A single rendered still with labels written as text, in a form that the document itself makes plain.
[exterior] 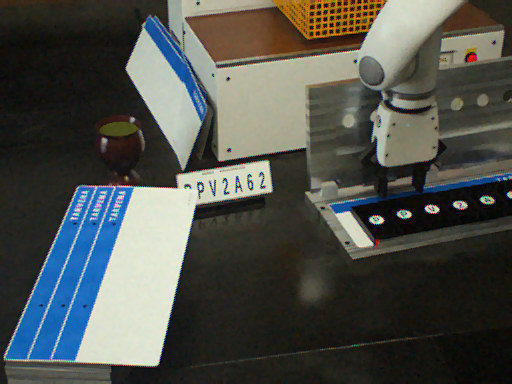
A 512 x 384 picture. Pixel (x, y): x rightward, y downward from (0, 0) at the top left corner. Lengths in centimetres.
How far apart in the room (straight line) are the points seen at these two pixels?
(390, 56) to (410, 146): 21
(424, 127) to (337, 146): 15
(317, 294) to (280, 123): 42
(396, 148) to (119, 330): 57
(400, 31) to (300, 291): 40
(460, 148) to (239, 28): 46
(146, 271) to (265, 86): 51
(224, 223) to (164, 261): 28
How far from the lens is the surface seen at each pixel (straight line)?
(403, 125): 158
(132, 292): 132
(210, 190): 165
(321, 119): 160
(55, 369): 124
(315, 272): 152
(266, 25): 185
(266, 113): 176
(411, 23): 142
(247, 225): 162
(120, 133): 169
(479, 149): 175
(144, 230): 143
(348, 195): 167
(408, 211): 161
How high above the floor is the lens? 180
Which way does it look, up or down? 32 degrees down
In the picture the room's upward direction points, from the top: straight up
